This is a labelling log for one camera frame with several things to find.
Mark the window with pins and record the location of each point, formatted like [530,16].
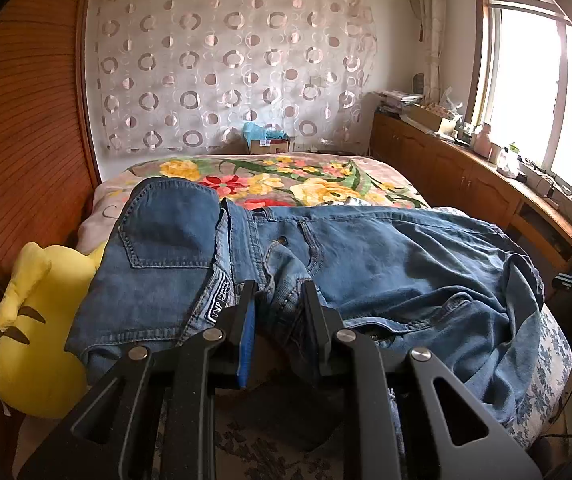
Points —
[526,85]

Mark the patterned window drape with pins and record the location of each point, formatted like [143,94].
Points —
[433,35]

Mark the small cardboard box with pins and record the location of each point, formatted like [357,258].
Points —
[271,147]

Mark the blue plastic bag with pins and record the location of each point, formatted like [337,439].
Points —
[258,131]

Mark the wooden headboard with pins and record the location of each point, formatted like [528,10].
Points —
[25,135]

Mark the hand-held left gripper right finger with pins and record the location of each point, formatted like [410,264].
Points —
[316,325]

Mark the wooden cabinet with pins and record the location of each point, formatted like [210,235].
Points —
[446,165]

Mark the blue denim pants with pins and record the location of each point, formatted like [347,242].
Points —
[391,260]

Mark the open cardboard box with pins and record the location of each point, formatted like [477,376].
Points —
[433,119]

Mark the circle patterned sheer curtain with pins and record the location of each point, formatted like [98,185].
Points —
[225,60]

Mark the yellow plush toy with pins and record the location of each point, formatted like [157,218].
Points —
[30,360]

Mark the pink bottle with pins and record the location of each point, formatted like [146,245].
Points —
[482,140]

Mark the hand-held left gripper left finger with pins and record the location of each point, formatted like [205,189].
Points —
[247,340]

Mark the stack of papers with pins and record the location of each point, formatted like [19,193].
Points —
[398,100]

